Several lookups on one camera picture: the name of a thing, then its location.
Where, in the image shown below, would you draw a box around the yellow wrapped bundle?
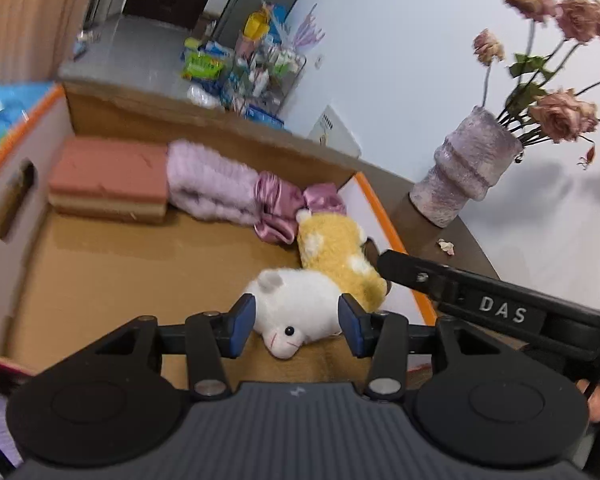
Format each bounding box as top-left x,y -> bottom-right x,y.
244,10 -> 273,41

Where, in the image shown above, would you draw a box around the yellow plush toy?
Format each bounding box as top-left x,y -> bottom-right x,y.
295,208 -> 388,313

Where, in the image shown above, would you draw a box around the purple satin scrunchie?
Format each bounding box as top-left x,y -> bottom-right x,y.
252,170 -> 348,245

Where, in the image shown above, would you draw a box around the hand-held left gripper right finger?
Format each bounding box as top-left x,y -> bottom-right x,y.
338,294 -> 526,402

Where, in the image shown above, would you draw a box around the blue wet wipes packet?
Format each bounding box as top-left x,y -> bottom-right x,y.
0,82 -> 58,166

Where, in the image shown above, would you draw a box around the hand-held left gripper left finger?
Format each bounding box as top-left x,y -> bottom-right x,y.
82,294 -> 257,402

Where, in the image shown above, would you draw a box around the pink ribbed suitcase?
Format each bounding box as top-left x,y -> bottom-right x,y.
0,0 -> 106,83

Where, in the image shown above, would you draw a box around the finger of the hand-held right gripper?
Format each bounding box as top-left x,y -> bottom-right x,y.
376,249 -> 461,313

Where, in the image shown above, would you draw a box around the dried pink roses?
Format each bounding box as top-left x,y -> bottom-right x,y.
472,0 -> 600,171

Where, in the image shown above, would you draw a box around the white plush toy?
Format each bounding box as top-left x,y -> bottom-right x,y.
242,266 -> 343,360

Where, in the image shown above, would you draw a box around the pink layered sponge block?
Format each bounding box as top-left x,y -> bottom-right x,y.
48,137 -> 170,225

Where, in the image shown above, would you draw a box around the green packet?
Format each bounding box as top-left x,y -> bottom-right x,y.
181,37 -> 231,83

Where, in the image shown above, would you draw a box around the orange cardboard box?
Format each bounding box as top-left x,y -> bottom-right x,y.
0,80 -> 438,391

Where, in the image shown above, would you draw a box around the lavender fluffy headband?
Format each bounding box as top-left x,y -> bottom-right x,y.
166,139 -> 261,226

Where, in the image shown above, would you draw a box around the textured purple vase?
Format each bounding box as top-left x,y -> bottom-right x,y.
409,106 -> 523,228

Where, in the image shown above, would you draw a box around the wire rack of bottles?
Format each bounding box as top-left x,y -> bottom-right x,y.
220,2 -> 308,121

